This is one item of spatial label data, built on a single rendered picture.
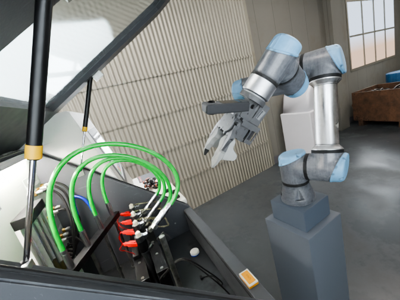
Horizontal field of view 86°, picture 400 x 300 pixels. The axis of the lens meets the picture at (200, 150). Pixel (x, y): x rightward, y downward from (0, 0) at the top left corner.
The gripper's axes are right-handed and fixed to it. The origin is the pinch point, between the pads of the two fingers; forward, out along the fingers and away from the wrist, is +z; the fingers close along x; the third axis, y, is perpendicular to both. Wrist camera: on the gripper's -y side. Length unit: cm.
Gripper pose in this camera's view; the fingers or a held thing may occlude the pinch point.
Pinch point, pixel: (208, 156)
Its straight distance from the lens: 59.4
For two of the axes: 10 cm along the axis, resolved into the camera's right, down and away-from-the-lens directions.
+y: 8.3, 3.8, 4.1
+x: -2.5, -4.0, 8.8
